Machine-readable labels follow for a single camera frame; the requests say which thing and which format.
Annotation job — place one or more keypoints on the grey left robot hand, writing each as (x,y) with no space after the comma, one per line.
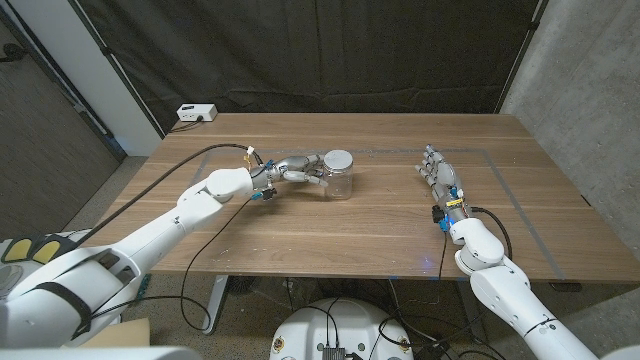
(295,162)

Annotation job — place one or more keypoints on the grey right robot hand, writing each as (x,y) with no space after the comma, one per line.
(445,180)

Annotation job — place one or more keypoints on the clear plastic jar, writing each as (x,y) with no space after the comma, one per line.
(340,186)

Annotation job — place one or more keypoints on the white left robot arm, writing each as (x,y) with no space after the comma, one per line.
(150,240)

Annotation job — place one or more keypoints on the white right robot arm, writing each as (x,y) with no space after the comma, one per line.
(505,295)

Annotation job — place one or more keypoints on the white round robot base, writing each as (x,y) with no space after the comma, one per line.
(345,325)

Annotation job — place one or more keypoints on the black backdrop cloth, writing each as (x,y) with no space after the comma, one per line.
(320,55)

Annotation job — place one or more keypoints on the white power strip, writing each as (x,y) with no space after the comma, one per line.
(196,112)

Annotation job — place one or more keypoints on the grey metal table leg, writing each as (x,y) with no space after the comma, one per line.
(216,300)
(467,295)

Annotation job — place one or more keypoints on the black right backdrop stand pole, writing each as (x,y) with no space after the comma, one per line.
(520,55)

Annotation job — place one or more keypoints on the black backdrop stand pole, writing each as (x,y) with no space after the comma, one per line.
(122,75)
(520,55)

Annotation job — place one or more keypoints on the black left backdrop stand pole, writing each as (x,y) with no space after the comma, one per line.
(122,75)

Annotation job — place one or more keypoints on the tan cardboard box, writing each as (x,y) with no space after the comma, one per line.
(120,334)

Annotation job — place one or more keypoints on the yellow black foot pedal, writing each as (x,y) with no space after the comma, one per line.
(50,249)
(17,249)

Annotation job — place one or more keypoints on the white robot torso shell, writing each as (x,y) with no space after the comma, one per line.
(100,353)

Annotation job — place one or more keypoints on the grey sneaker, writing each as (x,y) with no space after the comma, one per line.
(7,277)

